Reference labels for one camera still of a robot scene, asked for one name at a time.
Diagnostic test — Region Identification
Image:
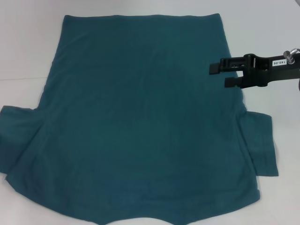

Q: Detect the teal blue t-shirt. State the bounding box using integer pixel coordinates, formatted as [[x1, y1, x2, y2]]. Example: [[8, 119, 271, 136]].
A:
[[0, 13, 279, 225]]

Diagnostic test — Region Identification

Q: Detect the right gripper cable with plug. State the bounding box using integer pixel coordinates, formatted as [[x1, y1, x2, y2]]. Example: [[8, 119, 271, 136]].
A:
[[282, 48, 300, 66]]

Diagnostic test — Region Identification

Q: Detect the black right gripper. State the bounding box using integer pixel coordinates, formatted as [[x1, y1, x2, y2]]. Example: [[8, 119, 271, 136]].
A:
[[209, 53, 300, 90]]

